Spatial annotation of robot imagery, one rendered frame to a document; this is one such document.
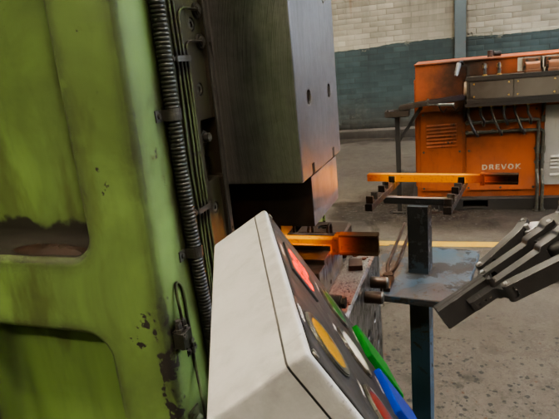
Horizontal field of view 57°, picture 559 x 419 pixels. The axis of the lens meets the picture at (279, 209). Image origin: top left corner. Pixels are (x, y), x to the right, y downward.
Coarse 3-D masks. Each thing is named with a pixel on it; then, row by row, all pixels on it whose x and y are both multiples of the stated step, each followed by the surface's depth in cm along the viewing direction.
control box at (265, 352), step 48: (240, 240) 59; (288, 240) 64; (240, 288) 47; (288, 288) 41; (240, 336) 39; (288, 336) 35; (336, 336) 48; (240, 384) 34; (288, 384) 32; (336, 384) 33
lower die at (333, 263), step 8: (296, 248) 109; (304, 248) 109; (312, 248) 108; (320, 248) 107; (328, 248) 107; (304, 256) 105; (312, 256) 105; (320, 256) 104; (328, 256) 105; (336, 256) 112; (312, 264) 103; (320, 264) 103; (328, 264) 105; (336, 264) 112; (320, 272) 100; (328, 272) 105; (336, 272) 112; (320, 280) 100; (328, 280) 105; (328, 288) 105
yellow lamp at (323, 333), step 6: (312, 318) 40; (318, 324) 40; (318, 330) 39; (324, 330) 41; (324, 336) 39; (324, 342) 38; (330, 342) 39; (330, 348) 38; (336, 348) 40; (336, 354) 39; (342, 360) 39
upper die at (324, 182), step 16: (320, 176) 99; (336, 176) 112; (240, 192) 99; (256, 192) 98; (272, 192) 97; (288, 192) 96; (304, 192) 94; (320, 192) 99; (336, 192) 112; (240, 208) 100; (256, 208) 99; (272, 208) 98; (288, 208) 96; (304, 208) 95; (320, 208) 99; (240, 224) 101; (288, 224) 98; (304, 224) 96
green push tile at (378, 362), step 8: (360, 336) 64; (360, 344) 62; (368, 344) 62; (368, 352) 60; (376, 352) 65; (376, 360) 60; (376, 368) 60; (384, 368) 61; (392, 376) 64; (400, 392) 61
